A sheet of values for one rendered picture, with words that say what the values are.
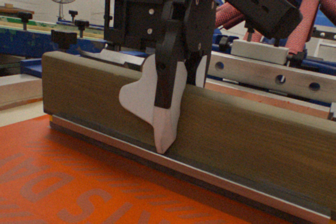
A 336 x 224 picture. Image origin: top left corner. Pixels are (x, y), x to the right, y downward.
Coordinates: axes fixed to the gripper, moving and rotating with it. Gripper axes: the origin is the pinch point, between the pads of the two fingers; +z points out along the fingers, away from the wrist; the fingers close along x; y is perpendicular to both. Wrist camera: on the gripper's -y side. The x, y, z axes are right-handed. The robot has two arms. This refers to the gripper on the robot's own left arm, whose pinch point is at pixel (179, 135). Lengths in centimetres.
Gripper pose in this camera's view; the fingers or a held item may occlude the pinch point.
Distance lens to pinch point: 29.8
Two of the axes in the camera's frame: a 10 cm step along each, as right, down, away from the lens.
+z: -1.1, 9.4, 3.3
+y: -8.9, -2.4, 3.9
